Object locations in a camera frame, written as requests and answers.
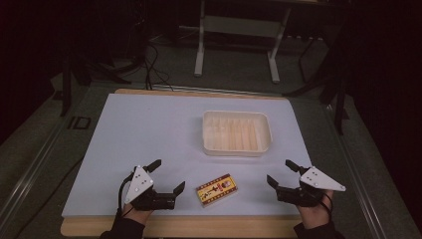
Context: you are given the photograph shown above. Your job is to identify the metal floor rail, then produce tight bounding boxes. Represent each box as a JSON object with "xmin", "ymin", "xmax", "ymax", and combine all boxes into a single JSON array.
[
  {"xmin": 0, "ymin": 109, "xmax": 73, "ymax": 221},
  {"xmin": 323, "ymin": 104, "xmax": 390, "ymax": 239}
]

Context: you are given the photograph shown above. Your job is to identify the black tripod stand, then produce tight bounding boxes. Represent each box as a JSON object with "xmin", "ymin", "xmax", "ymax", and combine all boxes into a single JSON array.
[{"xmin": 284, "ymin": 29, "xmax": 351, "ymax": 136}]

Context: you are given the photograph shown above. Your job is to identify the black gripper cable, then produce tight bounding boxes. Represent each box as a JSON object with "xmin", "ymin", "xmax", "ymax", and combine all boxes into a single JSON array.
[
  {"xmin": 116, "ymin": 174, "xmax": 135, "ymax": 219},
  {"xmin": 316, "ymin": 191, "xmax": 334, "ymax": 221}
]

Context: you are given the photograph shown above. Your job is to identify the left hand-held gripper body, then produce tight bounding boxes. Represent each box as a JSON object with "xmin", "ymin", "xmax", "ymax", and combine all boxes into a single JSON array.
[{"xmin": 123, "ymin": 164, "xmax": 176, "ymax": 212}]

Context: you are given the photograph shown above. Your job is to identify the yellow and red small box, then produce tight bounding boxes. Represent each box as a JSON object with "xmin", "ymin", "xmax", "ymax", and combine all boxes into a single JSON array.
[{"xmin": 195, "ymin": 172, "xmax": 239, "ymax": 208}]

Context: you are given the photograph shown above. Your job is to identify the person's left hand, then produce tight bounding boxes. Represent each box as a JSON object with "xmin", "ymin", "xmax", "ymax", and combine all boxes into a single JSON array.
[{"xmin": 120, "ymin": 202, "xmax": 153, "ymax": 227}]

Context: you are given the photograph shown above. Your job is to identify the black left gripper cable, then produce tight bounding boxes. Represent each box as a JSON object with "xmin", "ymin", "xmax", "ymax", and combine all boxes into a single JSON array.
[{"xmin": 116, "ymin": 174, "xmax": 135, "ymax": 219}]

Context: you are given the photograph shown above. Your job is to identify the black rectangular floor bracket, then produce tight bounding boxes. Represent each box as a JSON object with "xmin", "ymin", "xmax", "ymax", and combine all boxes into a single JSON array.
[{"xmin": 67, "ymin": 116, "xmax": 93, "ymax": 130}]

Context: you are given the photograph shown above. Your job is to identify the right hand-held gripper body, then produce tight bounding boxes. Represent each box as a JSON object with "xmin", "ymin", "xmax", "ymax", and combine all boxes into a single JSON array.
[{"xmin": 275, "ymin": 165, "xmax": 346, "ymax": 208}]

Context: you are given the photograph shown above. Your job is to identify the white metal desk frame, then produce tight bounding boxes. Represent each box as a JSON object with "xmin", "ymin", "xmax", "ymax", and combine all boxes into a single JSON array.
[{"xmin": 193, "ymin": 0, "xmax": 294, "ymax": 85}]

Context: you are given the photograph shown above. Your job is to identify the person's right hand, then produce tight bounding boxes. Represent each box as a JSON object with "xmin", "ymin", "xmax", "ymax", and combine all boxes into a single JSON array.
[{"xmin": 296, "ymin": 189, "xmax": 334, "ymax": 231}]

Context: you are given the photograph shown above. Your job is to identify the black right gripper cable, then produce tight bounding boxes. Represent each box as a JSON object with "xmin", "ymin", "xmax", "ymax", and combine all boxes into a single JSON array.
[{"xmin": 316, "ymin": 191, "xmax": 334, "ymax": 221}]

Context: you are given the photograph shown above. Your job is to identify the pale blue table mat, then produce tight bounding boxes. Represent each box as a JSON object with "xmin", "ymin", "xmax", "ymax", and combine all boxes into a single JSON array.
[{"xmin": 61, "ymin": 93, "xmax": 314, "ymax": 219}]

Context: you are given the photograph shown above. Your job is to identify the black floor cables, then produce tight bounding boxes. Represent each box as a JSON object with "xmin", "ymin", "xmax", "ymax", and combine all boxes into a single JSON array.
[{"xmin": 142, "ymin": 42, "xmax": 175, "ymax": 92}]

